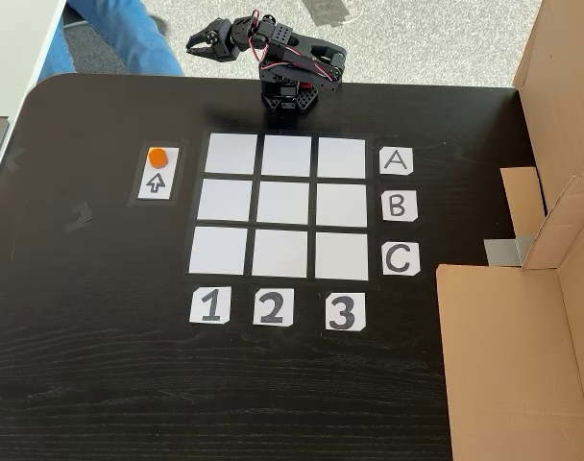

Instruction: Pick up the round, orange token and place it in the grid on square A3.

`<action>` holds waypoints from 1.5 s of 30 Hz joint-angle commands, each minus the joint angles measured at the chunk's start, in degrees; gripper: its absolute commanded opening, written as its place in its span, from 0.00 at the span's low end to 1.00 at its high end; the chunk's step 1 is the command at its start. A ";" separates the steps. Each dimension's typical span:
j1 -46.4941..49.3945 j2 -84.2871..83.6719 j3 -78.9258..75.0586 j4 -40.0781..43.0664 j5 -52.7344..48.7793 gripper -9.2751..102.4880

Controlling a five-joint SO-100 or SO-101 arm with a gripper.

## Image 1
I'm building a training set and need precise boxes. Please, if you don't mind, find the brown cardboard screen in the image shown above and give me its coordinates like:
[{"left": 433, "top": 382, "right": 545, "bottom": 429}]
[{"left": 435, "top": 0, "right": 584, "bottom": 461}]

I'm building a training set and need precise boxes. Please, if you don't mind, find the white nine-square grid sheet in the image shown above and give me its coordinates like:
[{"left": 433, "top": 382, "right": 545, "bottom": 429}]
[{"left": 185, "top": 129, "right": 375, "bottom": 284}]

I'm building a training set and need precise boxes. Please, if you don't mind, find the grey floor outlet plate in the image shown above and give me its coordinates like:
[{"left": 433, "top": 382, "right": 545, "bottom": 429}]
[{"left": 301, "top": 0, "right": 366, "bottom": 28}]

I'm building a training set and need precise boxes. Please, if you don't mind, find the white desk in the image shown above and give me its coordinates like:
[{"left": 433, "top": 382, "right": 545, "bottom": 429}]
[{"left": 0, "top": 0, "right": 70, "bottom": 117}]

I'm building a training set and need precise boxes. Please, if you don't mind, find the paper sheet letter C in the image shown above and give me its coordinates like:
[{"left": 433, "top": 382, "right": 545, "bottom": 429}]
[{"left": 381, "top": 242, "right": 421, "bottom": 277}]

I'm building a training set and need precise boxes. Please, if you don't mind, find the paper sheet number 3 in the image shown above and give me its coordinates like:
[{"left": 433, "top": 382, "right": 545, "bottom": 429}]
[{"left": 325, "top": 292, "right": 367, "bottom": 331}]

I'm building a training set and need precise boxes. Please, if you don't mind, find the paper sheet letter A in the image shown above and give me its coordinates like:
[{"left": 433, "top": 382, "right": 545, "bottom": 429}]
[{"left": 379, "top": 147, "right": 415, "bottom": 177}]

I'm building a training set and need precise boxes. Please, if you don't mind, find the paper sheet number 1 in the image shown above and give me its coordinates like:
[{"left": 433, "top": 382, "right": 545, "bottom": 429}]
[{"left": 189, "top": 285, "right": 232, "bottom": 326}]

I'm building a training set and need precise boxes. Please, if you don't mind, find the paper sheet number 2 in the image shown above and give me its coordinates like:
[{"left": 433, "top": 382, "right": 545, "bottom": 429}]
[{"left": 252, "top": 287, "right": 296, "bottom": 328}]

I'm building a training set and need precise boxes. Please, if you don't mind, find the person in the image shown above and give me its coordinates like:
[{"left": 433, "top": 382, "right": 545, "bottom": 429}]
[{"left": 36, "top": 0, "right": 185, "bottom": 84}]

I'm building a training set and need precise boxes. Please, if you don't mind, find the white arrow paper sheet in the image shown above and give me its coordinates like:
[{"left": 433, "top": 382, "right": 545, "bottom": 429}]
[{"left": 137, "top": 146, "right": 181, "bottom": 201}]

